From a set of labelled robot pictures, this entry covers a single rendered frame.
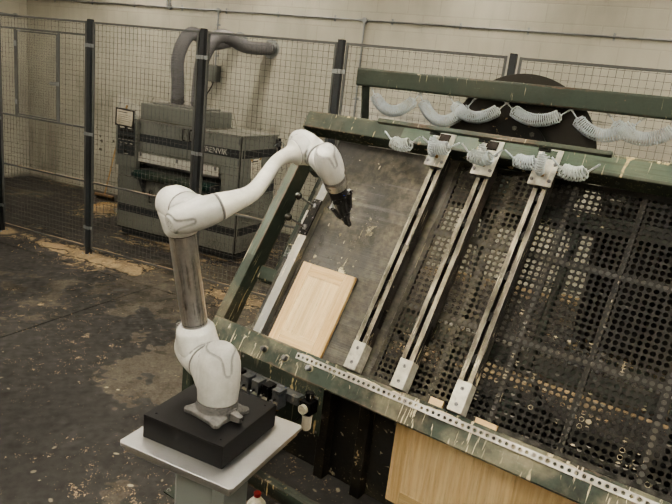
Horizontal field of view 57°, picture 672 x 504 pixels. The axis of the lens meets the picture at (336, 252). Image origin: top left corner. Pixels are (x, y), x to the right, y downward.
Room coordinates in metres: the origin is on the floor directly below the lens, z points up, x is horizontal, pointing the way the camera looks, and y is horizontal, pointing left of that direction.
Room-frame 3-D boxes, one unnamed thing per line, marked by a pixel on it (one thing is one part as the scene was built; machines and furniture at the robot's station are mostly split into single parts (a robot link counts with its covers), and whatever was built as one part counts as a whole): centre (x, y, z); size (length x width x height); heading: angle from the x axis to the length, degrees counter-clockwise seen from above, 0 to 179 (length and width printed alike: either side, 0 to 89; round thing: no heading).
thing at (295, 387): (2.55, 0.23, 0.69); 0.50 x 0.14 x 0.24; 56
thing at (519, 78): (3.27, -0.86, 1.85); 0.80 x 0.06 x 0.80; 56
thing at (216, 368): (2.13, 0.39, 1.01); 0.18 x 0.16 x 0.22; 35
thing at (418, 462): (2.29, -0.74, 0.53); 0.90 x 0.02 x 0.55; 56
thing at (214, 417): (2.11, 0.37, 0.87); 0.22 x 0.18 x 0.06; 55
